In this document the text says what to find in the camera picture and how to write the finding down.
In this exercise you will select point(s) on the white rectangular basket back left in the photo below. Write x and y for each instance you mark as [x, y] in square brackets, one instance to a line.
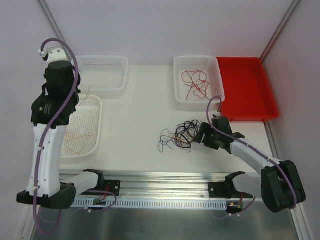
[103, 75]

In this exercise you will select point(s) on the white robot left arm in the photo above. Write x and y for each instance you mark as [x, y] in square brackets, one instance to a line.
[50, 116]

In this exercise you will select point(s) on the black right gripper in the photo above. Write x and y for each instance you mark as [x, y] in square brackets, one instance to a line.
[202, 132]

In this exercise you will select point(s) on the white rectangular basket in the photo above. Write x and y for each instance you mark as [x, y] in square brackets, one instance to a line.
[103, 75]
[197, 81]

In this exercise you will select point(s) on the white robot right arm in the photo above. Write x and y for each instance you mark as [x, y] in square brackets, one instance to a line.
[277, 182]

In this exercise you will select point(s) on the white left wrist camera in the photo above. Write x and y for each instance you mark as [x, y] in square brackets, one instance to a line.
[53, 54]

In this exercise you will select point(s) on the aluminium mounting rail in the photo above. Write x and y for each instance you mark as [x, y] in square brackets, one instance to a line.
[164, 185]

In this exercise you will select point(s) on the white rectangular basket centre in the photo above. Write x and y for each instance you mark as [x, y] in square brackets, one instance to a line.
[197, 81]

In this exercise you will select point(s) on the red plastic tray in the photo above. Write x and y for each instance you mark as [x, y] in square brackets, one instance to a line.
[248, 94]

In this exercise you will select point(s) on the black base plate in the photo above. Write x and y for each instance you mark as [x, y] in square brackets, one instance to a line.
[225, 190]
[112, 186]

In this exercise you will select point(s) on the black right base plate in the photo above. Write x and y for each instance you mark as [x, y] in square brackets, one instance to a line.
[225, 190]

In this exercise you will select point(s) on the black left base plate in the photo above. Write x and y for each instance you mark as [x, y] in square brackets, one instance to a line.
[112, 186]

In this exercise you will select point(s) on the white slotted cable duct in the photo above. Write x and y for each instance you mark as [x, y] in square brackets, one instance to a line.
[136, 203]

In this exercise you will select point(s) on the white oval basket left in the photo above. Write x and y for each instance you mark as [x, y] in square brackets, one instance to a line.
[81, 139]

